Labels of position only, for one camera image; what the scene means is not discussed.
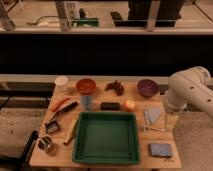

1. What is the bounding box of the grey folded cloth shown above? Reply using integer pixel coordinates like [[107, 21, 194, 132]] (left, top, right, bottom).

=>
[[144, 108, 161, 125]]

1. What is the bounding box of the red bowl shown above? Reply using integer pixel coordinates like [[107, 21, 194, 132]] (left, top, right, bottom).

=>
[[76, 78, 96, 95]]

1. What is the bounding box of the green plastic tray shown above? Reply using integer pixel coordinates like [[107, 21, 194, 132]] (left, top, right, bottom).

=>
[[72, 112, 140, 165]]

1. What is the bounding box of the purple bowl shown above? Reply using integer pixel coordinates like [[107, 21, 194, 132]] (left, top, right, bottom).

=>
[[137, 79, 159, 98]]

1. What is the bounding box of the blue plastic cup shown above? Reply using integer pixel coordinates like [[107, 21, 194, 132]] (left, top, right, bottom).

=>
[[81, 95, 92, 111]]

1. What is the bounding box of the metal fork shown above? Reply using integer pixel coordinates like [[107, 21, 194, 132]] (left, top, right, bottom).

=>
[[139, 126, 165, 132]]

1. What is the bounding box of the white lidded cup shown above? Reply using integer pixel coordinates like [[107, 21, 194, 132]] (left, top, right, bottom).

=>
[[55, 76, 68, 91]]

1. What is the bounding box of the orange carrot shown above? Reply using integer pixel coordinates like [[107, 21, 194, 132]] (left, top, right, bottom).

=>
[[51, 97, 70, 112]]

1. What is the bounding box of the blue sponge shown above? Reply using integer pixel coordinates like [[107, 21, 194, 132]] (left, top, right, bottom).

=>
[[149, 143, 173, 158]]

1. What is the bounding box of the red yellow apple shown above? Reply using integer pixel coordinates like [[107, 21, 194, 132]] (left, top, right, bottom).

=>
[[123, 100, 135, 112]]

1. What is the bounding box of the wooden table board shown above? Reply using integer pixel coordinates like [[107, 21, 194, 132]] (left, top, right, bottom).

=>
[[30, 81, 182, 169]]

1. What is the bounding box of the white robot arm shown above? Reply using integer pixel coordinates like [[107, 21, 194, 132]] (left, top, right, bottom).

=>
[[162, 66, 213, 132]]

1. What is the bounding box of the small metal cup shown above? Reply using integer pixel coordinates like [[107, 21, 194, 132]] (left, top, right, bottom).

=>
[[38, 136, 54, 153]]

